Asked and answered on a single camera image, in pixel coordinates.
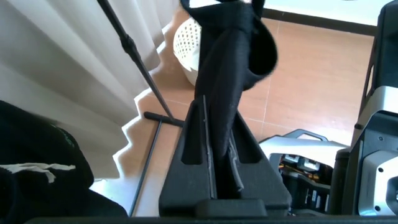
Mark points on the beige curtain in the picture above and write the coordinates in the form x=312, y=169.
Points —
x=77, y=62

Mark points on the heap of clothes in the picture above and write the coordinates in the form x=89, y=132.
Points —
x=230, y=77

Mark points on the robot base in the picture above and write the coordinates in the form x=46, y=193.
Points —
x=357, y=155

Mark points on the black clothes rack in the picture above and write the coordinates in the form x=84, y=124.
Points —
x=130, y=49

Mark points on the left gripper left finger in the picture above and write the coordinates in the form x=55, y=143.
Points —
x=189, y=174

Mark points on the white laundry basket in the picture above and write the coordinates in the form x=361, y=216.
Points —
x=189, y=46

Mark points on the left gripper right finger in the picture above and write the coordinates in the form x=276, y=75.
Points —
x=258, y=177

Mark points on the black garment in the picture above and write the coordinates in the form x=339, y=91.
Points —
x=40, y=174

